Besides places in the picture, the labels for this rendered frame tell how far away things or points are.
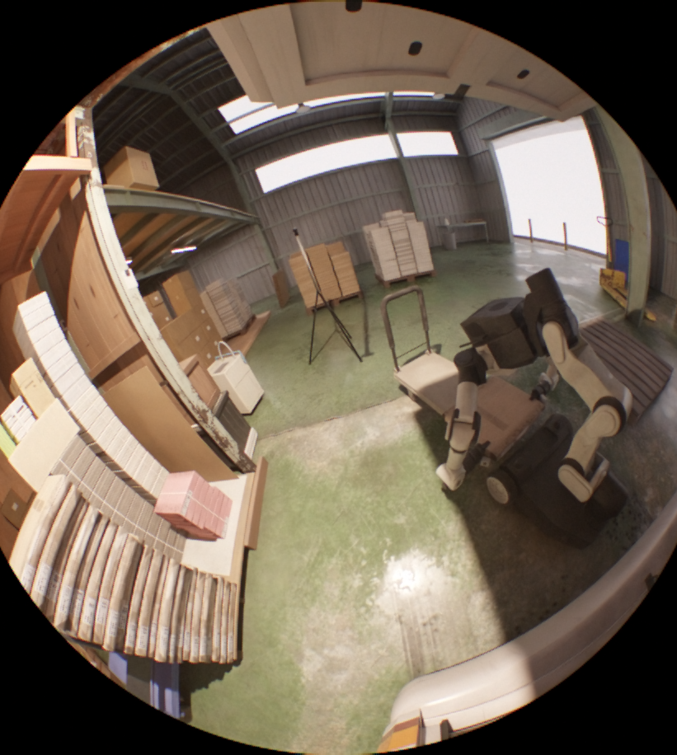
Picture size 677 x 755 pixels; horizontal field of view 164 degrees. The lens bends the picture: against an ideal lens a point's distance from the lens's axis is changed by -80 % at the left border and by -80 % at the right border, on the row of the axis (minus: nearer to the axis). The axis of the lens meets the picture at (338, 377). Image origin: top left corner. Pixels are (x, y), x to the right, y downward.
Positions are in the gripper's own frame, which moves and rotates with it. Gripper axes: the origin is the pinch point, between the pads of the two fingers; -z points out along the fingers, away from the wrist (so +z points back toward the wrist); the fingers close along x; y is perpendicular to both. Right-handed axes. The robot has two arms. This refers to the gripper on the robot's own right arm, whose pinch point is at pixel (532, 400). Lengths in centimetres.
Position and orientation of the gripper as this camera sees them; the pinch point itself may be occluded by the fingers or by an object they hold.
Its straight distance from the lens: 149.8
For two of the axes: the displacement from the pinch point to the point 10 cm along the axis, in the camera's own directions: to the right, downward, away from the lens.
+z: 8.8, -4.5, 1.7
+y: -3.7, -4.2, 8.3
